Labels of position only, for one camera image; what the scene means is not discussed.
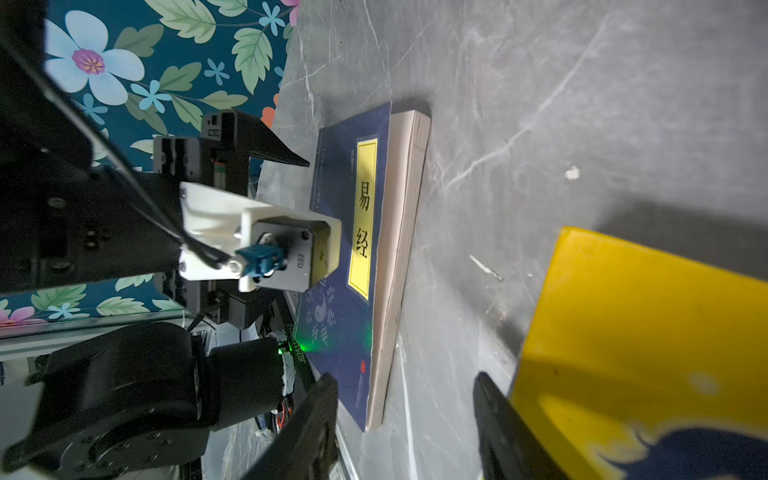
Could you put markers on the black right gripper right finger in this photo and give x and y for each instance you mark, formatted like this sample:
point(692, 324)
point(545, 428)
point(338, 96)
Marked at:
point(508, 449)

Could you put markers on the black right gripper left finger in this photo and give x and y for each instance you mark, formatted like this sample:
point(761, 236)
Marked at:
point(306, 447)

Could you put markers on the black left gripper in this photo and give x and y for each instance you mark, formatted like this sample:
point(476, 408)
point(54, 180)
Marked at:
point(220, 157)

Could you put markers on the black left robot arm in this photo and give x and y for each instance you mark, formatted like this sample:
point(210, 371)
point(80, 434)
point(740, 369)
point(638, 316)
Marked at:
point(240, 66)

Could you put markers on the blue yijing book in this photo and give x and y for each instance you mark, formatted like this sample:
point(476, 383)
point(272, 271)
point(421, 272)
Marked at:
point(368, 174)

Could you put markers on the yellow cartoon cover book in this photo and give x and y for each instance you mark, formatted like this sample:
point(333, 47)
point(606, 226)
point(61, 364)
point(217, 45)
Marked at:
point(640, 364)

